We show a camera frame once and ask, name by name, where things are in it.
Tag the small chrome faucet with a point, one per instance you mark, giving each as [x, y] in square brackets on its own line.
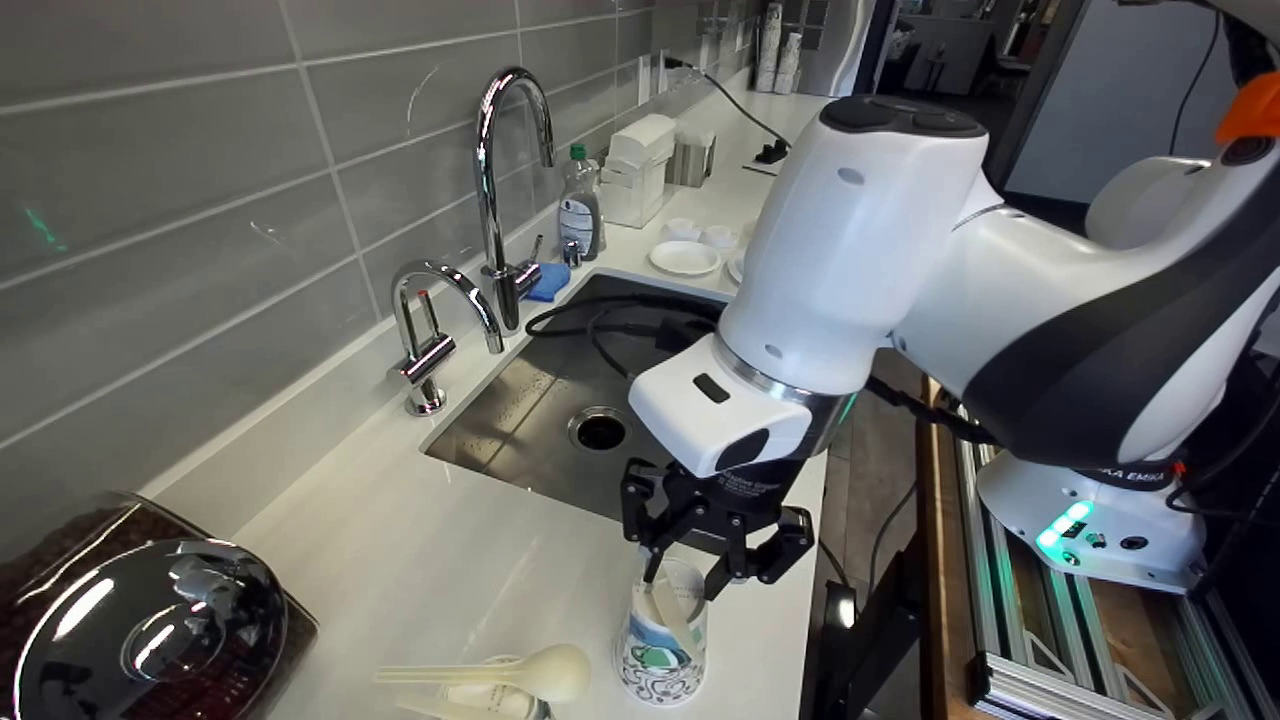
[425, 353]

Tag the small white plate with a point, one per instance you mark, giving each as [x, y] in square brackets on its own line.
[684, 257]

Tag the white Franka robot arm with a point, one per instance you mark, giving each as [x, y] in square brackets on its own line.
[866, 241]

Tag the tall chrome gooseneck faucet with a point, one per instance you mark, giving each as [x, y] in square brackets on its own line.
[489, 201]

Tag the white paper cup stack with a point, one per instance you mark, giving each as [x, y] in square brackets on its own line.
[777, 52]

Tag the small steel container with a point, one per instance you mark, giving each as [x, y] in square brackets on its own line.
[688, 162]

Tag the cream plastic spoon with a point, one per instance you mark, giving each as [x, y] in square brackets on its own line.
[545, 672]

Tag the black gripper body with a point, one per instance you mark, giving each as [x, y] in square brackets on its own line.
[726, 500]

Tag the blue sponge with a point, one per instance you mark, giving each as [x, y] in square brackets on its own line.
[545, 281]

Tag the paper cup with blue-green print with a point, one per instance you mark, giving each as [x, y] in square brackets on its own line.
[663, 655]

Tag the aluminium extrusion frame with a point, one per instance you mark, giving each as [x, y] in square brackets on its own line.
[995, 587]

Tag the stainless steel sink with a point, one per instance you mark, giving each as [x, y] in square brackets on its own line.
[534, 415]

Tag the clear soap bottle green cap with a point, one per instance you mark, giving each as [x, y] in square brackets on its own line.
[577, 222]

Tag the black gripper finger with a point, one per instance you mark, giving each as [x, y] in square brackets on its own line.
[773, 547]
[644, 515]

